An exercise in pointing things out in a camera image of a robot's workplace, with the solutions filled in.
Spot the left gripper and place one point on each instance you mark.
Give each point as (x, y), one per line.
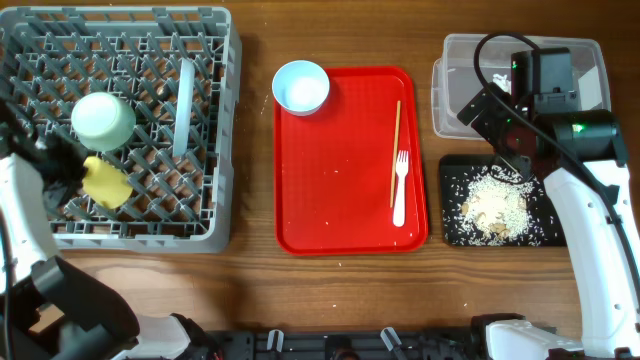
(64, 142)

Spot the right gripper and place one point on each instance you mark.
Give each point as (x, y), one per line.
(485, 122)

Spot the yellow plastic cup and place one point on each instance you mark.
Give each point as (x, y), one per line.
(105, 184)

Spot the green bowl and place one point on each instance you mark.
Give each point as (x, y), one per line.
(103, 122)

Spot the rice and food scraps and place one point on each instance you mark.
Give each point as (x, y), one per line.
(497, 210)

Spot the white plastic fork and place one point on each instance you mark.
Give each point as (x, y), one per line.
(402, 167)

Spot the wooden chopstick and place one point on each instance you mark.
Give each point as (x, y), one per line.
(395, 151)

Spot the large light blue plate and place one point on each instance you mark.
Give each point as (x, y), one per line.
(183, 107)

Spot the small light blue bowl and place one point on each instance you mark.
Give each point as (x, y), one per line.
(301, 87)

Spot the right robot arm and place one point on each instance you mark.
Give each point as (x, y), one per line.
(581, 159)

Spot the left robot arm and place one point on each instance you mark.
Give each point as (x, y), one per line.
(51, 309)

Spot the clear plastic waste bin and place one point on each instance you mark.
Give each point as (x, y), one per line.
(454, 82)

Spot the grey plastic dishwasher rack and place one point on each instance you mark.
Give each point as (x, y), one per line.
(51, 57)

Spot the black plastic tray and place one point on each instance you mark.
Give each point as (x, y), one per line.
(452, 200)

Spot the red plastic serving tray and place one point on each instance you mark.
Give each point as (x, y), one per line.
(332, 169)

